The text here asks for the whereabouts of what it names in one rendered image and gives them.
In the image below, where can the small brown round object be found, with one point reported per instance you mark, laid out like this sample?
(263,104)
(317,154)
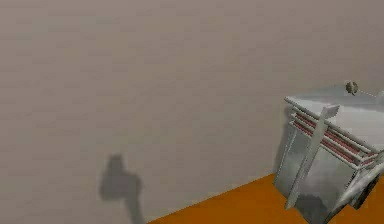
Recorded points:
(351,88)

